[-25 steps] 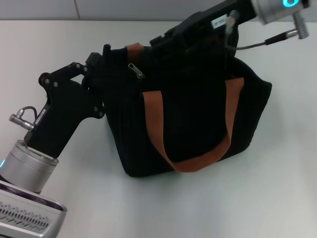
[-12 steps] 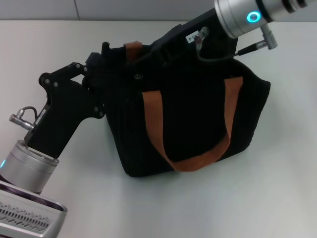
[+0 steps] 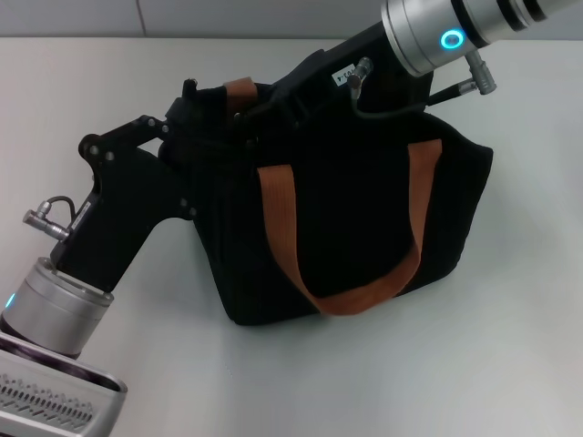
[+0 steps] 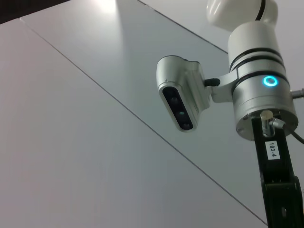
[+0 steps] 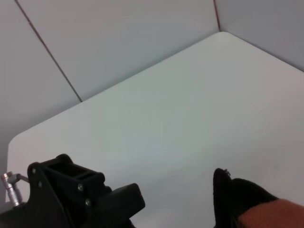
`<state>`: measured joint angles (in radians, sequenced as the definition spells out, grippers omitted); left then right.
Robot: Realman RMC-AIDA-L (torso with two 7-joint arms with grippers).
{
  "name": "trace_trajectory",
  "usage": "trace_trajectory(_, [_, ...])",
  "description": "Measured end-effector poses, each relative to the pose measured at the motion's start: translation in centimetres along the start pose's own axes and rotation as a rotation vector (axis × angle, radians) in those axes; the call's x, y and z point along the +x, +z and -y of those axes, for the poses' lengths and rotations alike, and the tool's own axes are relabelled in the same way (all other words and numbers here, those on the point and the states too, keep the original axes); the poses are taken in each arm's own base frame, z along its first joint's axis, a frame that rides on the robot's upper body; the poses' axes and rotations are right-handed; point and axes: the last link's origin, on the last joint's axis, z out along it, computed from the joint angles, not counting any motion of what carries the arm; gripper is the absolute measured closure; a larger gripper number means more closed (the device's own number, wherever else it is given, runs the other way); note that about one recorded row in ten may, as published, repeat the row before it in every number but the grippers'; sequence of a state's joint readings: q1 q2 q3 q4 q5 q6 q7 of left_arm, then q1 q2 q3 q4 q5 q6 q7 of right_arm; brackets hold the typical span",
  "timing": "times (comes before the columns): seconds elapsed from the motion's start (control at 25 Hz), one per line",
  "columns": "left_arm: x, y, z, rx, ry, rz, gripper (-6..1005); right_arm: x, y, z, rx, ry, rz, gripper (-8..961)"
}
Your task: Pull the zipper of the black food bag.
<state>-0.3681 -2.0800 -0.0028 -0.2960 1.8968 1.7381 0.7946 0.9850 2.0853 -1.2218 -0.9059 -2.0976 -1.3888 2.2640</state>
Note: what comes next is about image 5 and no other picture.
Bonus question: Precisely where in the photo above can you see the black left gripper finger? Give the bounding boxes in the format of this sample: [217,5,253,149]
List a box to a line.
[44,153,146,228]

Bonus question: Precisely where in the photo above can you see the black bag with orange handles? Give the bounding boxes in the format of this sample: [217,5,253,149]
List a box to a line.
[212,167,304,228]

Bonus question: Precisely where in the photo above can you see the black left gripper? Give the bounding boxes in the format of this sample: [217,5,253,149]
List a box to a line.
[0,161,75,228]

